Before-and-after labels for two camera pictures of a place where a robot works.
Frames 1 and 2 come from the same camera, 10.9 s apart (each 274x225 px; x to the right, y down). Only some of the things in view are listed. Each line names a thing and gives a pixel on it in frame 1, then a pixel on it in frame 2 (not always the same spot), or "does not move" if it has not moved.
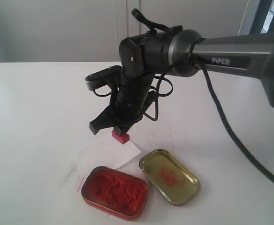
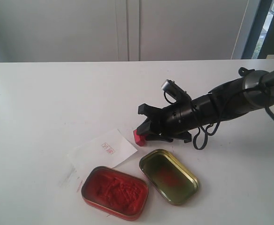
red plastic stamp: x=123 y=138 -> x=140 y=139
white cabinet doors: x=92 y=31 does not move
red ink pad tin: x=115 y=192 does not move
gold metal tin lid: x=177 y=183 does not move
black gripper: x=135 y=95 -> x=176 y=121
